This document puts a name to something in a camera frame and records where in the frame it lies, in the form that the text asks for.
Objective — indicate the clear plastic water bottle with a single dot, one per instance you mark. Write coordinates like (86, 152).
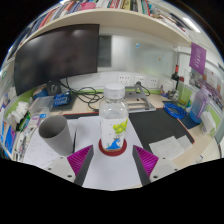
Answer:
(113, 116)

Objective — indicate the purple hanging sign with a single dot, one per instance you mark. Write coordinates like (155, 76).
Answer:
(197, 58)

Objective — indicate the black computer monitor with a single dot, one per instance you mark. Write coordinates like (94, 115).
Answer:
(56, 56)

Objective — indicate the small blue box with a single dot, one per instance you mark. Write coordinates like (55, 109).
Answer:
(62, 99)

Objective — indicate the translucent purple drink bottle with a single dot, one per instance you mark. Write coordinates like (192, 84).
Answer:
(197, 108)

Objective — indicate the white tissue pack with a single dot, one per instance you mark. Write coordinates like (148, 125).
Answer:
(18, 113)

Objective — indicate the black desk mat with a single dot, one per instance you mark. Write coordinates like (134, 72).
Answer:
(153, 126)

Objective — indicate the ceiling lights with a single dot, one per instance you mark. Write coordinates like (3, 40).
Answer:
(190, 24)

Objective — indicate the wooden shelf with books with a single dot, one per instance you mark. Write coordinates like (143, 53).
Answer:
(126, 21)

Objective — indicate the dark wine bottle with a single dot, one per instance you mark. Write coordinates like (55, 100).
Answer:
(175, 78)

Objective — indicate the grey cup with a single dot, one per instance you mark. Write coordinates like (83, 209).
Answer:
(61, 140)

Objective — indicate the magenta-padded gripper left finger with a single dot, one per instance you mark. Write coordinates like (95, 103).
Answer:
(60, 168)

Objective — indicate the large white paper sheet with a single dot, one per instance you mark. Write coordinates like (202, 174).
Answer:
(110, 170)

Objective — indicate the grey metal laptop stand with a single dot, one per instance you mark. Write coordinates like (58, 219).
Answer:
(140, 103)

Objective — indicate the small white paper sheet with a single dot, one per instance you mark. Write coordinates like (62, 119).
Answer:
(166, 148)

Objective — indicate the clear plastic box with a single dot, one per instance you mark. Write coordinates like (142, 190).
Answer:
(41, 105)

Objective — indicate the flat round red coaster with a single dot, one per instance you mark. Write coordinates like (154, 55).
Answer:
(101, 150)

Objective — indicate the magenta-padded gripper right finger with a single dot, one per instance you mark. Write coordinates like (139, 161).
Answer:
(163, 168)

